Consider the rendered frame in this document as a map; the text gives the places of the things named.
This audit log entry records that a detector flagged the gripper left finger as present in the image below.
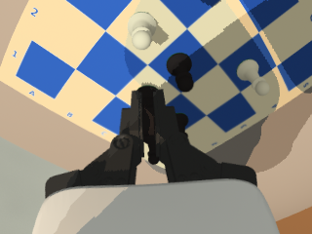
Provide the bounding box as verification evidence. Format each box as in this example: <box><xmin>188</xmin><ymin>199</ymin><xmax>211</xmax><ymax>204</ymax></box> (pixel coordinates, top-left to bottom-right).
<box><xmin>45</xmin><ymin>90</ymin><xmax>144</xmax><ymax>199</ymax></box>

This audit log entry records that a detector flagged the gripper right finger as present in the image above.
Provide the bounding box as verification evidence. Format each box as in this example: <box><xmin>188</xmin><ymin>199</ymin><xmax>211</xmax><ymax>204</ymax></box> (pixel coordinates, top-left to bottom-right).
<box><xmin>153</xmin><ymin>90</ymin><xmax>257</xmax><ymax>186</ymax></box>

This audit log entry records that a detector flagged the white pawn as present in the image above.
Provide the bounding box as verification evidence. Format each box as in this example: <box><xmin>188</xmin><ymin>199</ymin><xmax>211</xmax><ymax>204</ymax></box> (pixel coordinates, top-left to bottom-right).
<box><xmin>127</xmin><ymin>12</ymin><xmax>156</xmax><ymax>50</ymax></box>
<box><xmin>236</xmin><ymin>58</ymin><xmax>270</xmax><ymax>96</ymax></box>

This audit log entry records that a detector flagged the blue and cream chessboard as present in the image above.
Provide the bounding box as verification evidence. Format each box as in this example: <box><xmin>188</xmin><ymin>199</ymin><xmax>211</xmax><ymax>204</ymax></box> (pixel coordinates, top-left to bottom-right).
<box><xmin>0</xmin><ymin>0</ymin><xmax>312</xmax><ymax>153</ymax></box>

